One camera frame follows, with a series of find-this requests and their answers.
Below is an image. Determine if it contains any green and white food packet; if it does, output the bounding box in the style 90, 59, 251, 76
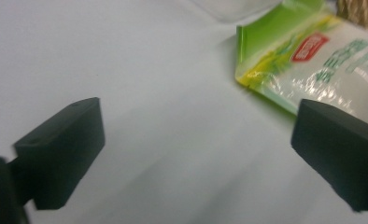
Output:
234, 0, 368, 130

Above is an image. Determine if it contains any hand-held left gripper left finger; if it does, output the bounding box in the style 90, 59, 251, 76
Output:
7, 97, 106, 211

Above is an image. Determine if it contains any brown food packet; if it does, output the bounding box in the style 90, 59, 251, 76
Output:
335, 0, 368, 34

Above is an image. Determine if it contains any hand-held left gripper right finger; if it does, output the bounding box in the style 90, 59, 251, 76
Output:
290, 98, 368, 213

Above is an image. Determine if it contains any clear plastic container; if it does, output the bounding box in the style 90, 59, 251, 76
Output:
190, 0, 283, 23

